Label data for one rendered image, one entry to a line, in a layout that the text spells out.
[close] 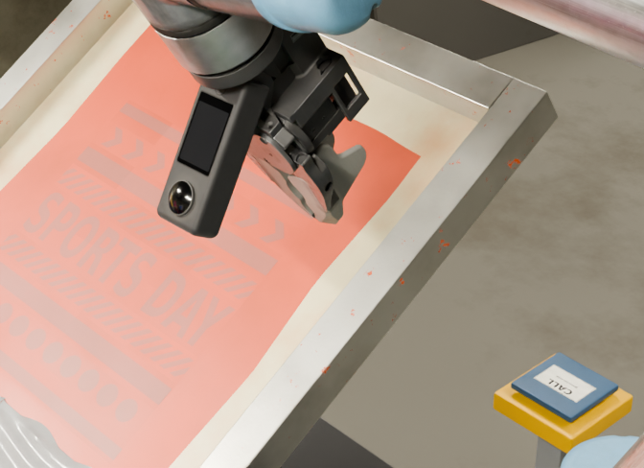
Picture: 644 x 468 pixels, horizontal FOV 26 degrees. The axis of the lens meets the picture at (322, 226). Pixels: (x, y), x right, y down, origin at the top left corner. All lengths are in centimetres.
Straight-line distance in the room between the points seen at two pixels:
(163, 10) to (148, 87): 60
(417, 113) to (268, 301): 23
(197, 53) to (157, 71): 58
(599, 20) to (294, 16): 18
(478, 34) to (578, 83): 40
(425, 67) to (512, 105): 10
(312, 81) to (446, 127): 32
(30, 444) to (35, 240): 24
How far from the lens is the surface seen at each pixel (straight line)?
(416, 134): 129
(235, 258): 129
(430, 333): 357
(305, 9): 78
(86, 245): 140
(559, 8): 84
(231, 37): 91
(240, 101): 95
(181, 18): 89
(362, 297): 117
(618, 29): 82
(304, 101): 98
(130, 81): 151
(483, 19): 502
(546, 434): 181
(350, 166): 106
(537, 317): 366
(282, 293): 125
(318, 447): 175
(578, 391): 184
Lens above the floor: 209
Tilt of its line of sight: 32 degrees down
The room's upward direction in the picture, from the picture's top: straight up
